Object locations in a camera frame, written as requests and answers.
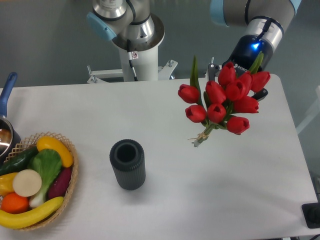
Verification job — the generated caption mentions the orange fruit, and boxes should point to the orange fruit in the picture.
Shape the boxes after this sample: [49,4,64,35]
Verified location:
[0,192,29,214]

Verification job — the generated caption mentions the green bok choy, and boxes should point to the green bok choy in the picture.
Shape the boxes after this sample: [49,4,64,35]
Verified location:
[27,149,62,209]

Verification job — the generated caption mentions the dark grey ribbed vase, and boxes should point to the dark grey ribbed vase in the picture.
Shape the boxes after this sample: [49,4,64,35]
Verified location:
[109,139,146,191]

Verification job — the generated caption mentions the yellow bell pepper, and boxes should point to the yellow bell pepper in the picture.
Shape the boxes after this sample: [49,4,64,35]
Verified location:
[0,172,18,197]

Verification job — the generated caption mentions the blue handled saucepan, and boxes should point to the blue handled saucepan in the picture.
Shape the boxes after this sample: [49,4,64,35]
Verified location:
[0,72,21,164]

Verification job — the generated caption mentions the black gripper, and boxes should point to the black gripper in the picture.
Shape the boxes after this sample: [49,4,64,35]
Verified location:
[207,35,269,102]

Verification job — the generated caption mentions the purple sweet potato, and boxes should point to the purple sweet potato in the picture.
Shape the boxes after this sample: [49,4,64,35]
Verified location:
[47,167,72,200]

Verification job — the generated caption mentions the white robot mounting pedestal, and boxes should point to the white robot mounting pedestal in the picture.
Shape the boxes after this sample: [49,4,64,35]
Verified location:
[87,13,178,84]

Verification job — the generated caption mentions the green cucumber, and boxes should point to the green cucumber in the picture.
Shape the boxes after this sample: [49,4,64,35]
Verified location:
[0,146,38,176]

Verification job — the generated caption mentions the black device at edge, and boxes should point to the black device at edge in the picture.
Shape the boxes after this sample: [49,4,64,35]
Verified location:
[301,202,320,229]

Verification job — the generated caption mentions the yellow banana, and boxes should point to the yellow banana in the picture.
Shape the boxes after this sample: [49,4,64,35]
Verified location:
[0,196,64,230]

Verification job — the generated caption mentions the beige round disc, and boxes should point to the beige round disc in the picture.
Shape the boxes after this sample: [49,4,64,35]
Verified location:
[12,169,42,197]

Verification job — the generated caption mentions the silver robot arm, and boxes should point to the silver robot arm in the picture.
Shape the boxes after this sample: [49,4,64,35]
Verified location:
[86,0,300,84]

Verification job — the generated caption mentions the woven wicker basket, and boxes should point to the woven wicker basket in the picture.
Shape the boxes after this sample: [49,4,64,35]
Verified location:
[0,132,79,231]

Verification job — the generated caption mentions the red tulip bouquet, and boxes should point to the red tulip bouquet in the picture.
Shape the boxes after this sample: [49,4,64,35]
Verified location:
[177,52,271,147]

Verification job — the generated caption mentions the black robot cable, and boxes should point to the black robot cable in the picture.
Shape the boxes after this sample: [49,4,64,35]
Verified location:
[126,39,139,82]

